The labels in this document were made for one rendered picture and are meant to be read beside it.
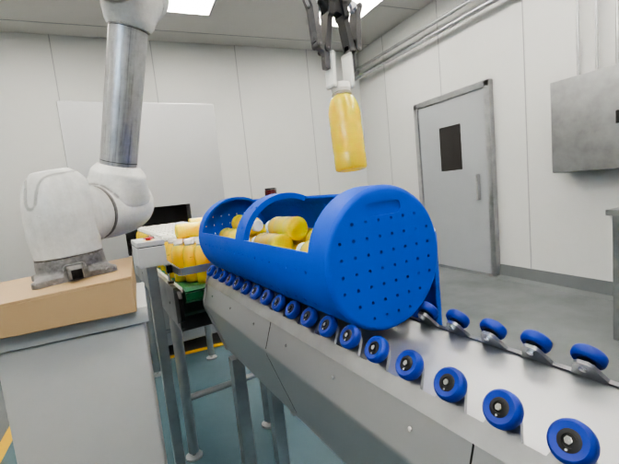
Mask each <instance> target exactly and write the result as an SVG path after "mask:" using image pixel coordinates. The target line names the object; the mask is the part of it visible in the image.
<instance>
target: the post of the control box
mask: <svg viewBox="0 0 619 464"><path fill-rule="evenodd" d="M146 279H147V286H148V292H149V298H150V304H151V310H152V317H153V322H154V329H155V334H156V341H157V347H158V359H159V364H160V371H161V376H162V383H163V389H164V395H165V402H166V407H167V414H168V419H169V431H170V437H171V443H172V449H173V456H174V462H175V464H186V461H185V455H184V449H183V443H182V436H181V425H180V418H179V412H178V406H177V400H176V393H175V387H174V381H173V375H172V368H171V361H170V356H169V344H168V337H167V332H166V325H165V319H164V312H163V307H162V300H161V293H160V287H159V281H158V269H157V266H156V267H150V268H146Z"/></svg>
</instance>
